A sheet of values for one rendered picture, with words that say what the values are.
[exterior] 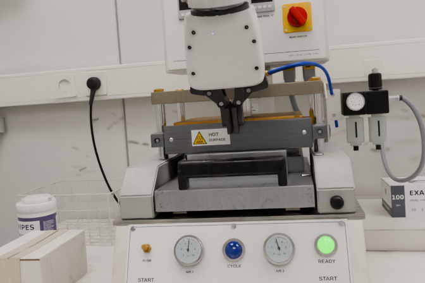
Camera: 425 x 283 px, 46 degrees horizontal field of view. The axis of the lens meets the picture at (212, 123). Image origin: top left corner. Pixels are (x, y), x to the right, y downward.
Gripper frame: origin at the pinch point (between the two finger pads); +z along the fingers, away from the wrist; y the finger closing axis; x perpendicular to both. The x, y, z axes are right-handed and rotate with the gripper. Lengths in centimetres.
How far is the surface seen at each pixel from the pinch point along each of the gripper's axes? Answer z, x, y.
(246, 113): 5.5, 14.7, 0.6
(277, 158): 4.8, -4.1, 5.8
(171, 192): 8.4, -5.4, -9.0
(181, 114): 7.9, 22.7, -12.5
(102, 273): 38, 14, -32
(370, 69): 15, 63, 29
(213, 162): 4.8, -4.1, -2.8
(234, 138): 5.7, 5.3, -0.8
